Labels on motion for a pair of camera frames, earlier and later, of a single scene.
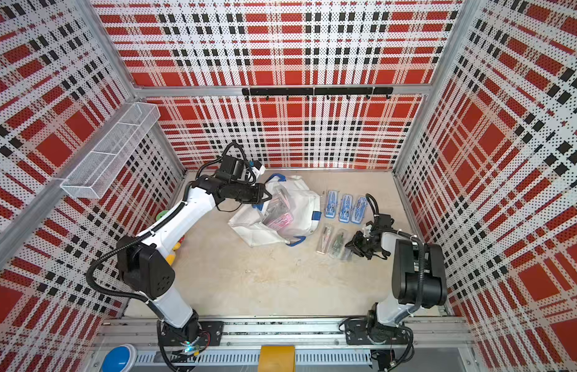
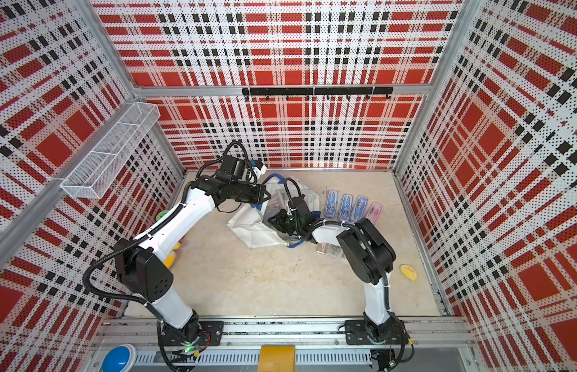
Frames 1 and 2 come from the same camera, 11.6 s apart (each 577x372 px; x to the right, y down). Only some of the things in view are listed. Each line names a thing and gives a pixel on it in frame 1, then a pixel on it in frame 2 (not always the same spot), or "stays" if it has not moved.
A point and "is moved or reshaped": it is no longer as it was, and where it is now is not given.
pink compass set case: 281,222 is moved or reshaped
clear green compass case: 337,244 stays
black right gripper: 355,247 → 278,221
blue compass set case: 359,210 stays
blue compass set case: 346,208 stays
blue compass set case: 332,204 stays
